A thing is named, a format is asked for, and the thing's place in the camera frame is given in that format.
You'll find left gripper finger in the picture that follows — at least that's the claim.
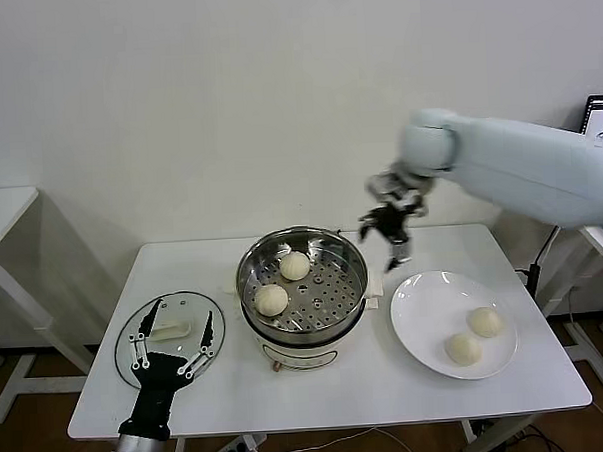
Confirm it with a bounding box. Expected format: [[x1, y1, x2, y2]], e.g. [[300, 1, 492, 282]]
[[126, 298, 167, 371], [173, 310, 217, 382]]

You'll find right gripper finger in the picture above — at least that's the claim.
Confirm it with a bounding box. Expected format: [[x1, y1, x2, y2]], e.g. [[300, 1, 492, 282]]
[[356, 210, 383, 243], [384, 240, 413, 273]]

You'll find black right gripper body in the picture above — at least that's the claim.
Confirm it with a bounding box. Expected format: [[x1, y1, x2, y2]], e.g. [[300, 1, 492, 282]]
[[370, 203, 414, 247]]

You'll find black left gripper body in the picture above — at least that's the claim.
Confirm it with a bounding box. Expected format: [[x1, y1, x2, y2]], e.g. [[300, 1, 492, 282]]
[[114, 350, 192, 443]]

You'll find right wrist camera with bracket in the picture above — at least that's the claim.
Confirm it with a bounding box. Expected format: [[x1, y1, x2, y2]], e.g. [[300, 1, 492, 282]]
[[366, 169, 430, 219]]

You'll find white round plate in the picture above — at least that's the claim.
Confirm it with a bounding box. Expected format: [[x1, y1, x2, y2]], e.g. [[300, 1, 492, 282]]
[[388, 267, 520, 384]]

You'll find white power strip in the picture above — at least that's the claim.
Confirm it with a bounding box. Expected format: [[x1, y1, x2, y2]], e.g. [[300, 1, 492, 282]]
[[210, 432, 268, 452]]

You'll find laptop cable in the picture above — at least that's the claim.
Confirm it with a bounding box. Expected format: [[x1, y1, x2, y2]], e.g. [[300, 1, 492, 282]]
[[524, 227, 564, 297]]

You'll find white empty side table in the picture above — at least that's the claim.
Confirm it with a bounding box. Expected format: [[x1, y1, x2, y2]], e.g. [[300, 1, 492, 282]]
[[0, 183, 109, 425]]

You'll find white steamed baozi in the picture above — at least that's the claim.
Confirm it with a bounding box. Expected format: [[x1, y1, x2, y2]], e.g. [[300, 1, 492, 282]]
[[444, 330, 484, 368], [279, 250, 313, 282], [466, 305, 503, 340], [253, 283, 290, 318]]

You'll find stainless steel steamer basket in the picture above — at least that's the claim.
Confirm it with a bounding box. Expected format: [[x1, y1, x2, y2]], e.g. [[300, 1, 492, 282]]
[[233, 224, 373, 340]]

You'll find cream electric cooker base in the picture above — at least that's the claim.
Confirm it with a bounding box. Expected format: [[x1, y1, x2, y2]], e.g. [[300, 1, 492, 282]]
[[220, 264, 389, 375]]

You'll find grey open laptop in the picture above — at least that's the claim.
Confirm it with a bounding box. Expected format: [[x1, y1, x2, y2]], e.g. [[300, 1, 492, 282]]
[[580, 95, 603, 150]]

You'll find round glass pot lid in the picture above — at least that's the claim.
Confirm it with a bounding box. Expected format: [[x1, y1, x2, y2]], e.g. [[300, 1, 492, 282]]
[[111, 287, 229, 391]]

